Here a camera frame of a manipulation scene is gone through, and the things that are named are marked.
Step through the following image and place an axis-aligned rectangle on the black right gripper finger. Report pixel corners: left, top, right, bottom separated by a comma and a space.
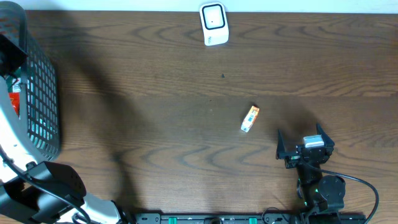
316, 123, 335, 148
275, 130, 285, 159

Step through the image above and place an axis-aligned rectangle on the small orange tissue pack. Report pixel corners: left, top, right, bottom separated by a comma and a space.
241, 106, 260, 133

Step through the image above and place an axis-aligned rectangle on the red candy bag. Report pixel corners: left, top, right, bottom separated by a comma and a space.
9, 92, 20, 116

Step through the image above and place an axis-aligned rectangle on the green white wipes pack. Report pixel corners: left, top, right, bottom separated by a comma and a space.
5, 68, 21, 93

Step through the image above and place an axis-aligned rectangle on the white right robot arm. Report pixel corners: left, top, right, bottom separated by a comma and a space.
275, 124, 346, 223

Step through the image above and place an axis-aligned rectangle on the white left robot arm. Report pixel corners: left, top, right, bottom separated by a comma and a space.
1, 32, 132, 223

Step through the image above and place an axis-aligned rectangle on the white barcode scanner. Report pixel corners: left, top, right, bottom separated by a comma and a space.
199, 2, 229, 46

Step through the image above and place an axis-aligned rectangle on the grey plastic mesh basket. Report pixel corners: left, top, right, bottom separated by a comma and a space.
1, 1, 60, 161

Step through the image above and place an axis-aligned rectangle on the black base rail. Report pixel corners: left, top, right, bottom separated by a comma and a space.
134, 210, 366, 224

